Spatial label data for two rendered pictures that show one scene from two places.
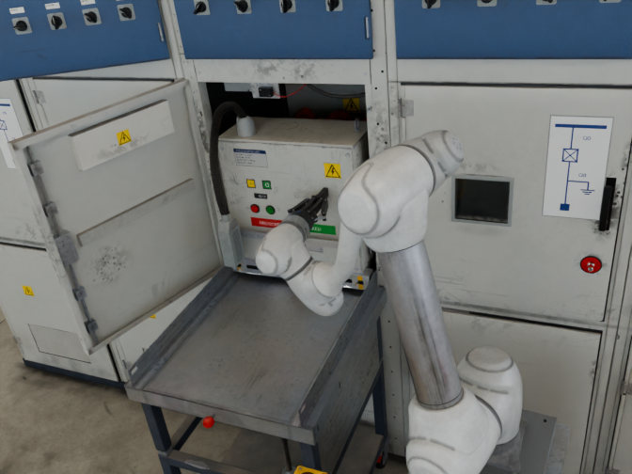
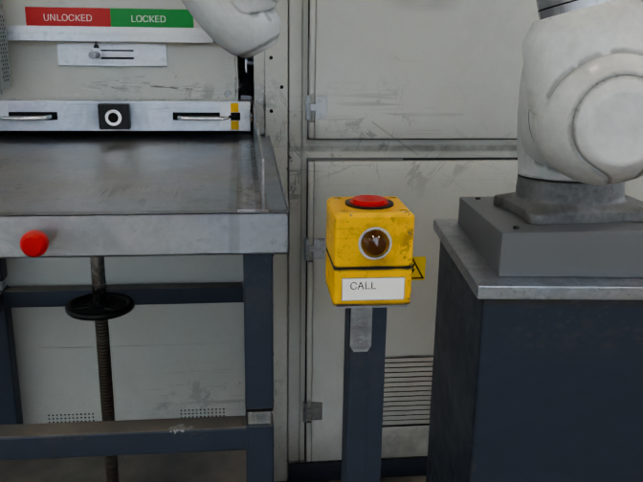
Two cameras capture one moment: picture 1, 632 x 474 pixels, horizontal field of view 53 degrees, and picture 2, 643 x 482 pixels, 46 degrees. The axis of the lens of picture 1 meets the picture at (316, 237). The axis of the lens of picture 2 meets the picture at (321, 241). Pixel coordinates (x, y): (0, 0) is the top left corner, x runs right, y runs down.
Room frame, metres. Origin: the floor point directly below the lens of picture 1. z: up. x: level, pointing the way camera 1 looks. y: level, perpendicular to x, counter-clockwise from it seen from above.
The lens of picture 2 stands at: (0.38, 0.53, 1.08)
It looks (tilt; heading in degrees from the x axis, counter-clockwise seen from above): 16 degrees down; 328
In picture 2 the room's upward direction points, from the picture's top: 1 degrees clockwise
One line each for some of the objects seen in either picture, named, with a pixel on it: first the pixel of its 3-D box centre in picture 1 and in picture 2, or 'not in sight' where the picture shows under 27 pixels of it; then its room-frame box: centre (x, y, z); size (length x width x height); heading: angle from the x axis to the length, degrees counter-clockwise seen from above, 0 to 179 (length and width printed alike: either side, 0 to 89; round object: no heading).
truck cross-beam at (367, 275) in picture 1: (300, 270); (117, 114); (1.92, 0.07, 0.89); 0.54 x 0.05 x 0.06; 64
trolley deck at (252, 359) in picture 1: (265, 339); (92, 181); (1.64, 0.20, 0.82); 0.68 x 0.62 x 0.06; 155
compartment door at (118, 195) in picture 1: (134, 213); not in sight; (1.89, 0.59, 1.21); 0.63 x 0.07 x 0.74; 137
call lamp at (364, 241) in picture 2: not in sight; (376, 245); (0.96, 0.11, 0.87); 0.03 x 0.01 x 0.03; 65
